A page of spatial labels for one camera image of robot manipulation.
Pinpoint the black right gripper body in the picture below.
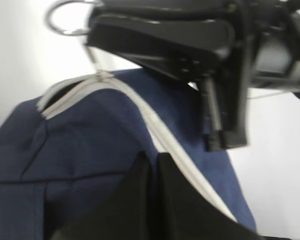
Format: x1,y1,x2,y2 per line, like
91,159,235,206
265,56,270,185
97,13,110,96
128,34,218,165
195,0,300,152

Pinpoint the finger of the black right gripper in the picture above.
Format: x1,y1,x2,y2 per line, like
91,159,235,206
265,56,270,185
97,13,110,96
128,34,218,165
92,0,240,21
87,17,235,81

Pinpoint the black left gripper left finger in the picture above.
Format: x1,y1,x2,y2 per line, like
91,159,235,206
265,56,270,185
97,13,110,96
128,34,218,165
51,152,158,240

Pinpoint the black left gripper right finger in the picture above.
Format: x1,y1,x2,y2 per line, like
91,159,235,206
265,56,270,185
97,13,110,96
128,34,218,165
156,152,259,240

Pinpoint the navy grey insulated lunch bag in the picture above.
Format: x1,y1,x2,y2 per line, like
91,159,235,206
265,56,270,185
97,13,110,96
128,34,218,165
0,0,258,240

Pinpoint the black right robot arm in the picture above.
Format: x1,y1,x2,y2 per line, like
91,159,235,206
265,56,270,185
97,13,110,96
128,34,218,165
87,0,300,151

